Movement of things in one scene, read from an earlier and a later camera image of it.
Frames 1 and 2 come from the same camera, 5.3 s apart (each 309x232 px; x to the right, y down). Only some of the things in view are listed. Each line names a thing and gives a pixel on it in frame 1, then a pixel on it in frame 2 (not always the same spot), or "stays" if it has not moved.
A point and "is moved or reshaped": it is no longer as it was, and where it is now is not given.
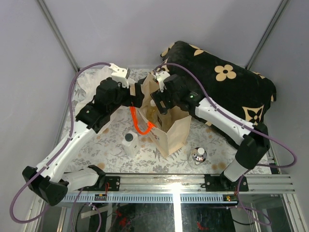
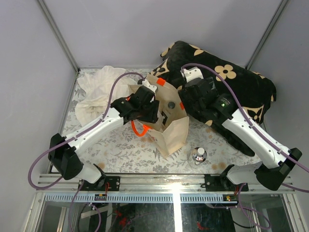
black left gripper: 135,101 → 152,118
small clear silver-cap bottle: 199,155 stays
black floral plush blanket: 244,91 stays
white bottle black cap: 131,143 → 159,123
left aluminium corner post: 59,35 stays
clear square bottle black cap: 164,119 is moved or reshaped
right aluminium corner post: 282,5 stays
